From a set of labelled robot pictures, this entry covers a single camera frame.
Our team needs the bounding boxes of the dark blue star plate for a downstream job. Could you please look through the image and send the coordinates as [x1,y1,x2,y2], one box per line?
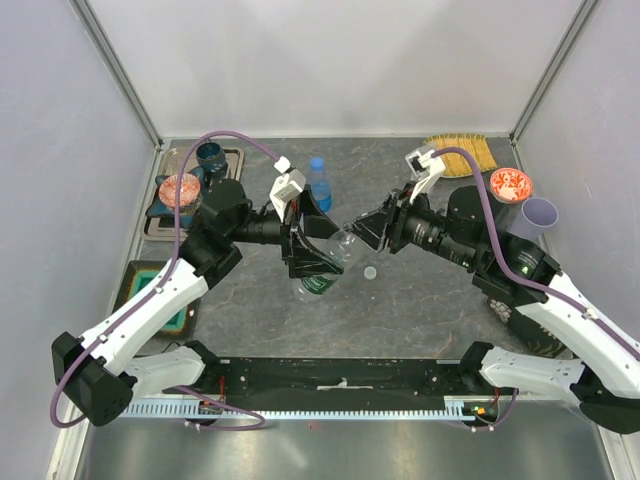
[145,167,206,230]

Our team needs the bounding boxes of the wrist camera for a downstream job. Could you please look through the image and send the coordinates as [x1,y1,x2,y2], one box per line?
[269,169,306,223]
[405,143,445,204]

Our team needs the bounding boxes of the red floral bowl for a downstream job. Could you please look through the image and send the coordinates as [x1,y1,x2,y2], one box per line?
[489,167,534,204]

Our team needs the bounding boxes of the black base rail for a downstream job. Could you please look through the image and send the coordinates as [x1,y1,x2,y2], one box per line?
[195,357,495,396]

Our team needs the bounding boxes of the white bottle cap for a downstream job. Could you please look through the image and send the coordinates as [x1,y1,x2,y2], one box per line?
[363,266,377,280]

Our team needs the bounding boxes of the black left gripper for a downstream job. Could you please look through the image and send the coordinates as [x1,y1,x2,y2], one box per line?
[229,185,347,279]

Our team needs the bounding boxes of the dark teal mug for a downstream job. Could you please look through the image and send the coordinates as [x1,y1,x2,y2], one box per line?
[196,141,228,175]

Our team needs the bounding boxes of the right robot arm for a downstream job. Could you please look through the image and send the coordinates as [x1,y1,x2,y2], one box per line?
[346,185,639,434]

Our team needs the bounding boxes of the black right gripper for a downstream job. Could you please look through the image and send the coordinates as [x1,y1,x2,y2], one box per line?
[344,179,479,269]

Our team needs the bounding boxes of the green-label Cestbon bottle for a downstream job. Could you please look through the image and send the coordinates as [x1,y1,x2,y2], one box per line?
[293,230,366,302]

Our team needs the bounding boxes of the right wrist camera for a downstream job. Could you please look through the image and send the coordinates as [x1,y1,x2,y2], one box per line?
[405,143,445,204]

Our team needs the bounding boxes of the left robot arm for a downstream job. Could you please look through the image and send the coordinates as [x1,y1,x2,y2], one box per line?
[51,179,343,427]

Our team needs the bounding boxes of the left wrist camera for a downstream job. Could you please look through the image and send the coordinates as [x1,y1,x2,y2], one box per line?
[269,169,306,223]

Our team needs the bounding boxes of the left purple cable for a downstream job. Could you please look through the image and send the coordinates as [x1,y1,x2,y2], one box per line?
[49,130,294,431]

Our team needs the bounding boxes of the metal serving tray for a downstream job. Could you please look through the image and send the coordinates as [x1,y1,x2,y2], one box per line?
[142,141,245,242]

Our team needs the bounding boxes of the yellow woven tray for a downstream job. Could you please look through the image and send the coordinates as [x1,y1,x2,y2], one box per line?
[423,132,499,179]

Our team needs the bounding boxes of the blue-label water bottle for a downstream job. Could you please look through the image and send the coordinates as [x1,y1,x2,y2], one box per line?
[307,156,332,213]

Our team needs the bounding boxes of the green square dish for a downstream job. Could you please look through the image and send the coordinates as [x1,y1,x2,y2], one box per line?
[114,259,201,344]

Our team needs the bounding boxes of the purple plastic cup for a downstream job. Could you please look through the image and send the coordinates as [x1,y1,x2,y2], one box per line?
[508,197,559,241]

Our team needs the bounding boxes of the slotted cable duct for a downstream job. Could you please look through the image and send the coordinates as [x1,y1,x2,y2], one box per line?
[121,390,476,421]

